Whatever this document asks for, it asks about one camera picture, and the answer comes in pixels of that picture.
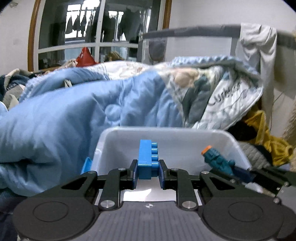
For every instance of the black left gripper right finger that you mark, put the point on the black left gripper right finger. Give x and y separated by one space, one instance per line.
178 180

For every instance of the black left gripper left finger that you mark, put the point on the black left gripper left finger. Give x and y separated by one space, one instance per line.
116 181

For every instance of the blue toy brick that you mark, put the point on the blue toy brick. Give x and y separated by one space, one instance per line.
148 160

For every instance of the beige and teal toy gun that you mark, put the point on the beige and teal toy gun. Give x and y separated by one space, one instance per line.
228 167

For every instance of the blue bin clip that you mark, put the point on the blue bin clip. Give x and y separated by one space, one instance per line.
87 165

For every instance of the white plastic storage bin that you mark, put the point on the white plastic storage bin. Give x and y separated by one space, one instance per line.
178 147

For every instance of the light blue quilt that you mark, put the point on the light blue quilt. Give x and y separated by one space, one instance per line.
46 138

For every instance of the patterned white quilt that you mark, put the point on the patterned white quilt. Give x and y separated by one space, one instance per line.
190 92

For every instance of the red bag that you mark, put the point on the red bag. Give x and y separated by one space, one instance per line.
85 58

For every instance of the plaid blue grey blanket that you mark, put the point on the plaid blue grey blanket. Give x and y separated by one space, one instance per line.
12 86

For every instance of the white cloth on rail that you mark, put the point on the white cloth on rail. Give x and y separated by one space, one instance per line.
257 46

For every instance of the grey bed rail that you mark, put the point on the grey bed rail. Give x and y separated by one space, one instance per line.
284 39

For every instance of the window with wooden frame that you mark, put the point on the window with wooden frame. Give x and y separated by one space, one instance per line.
59 30

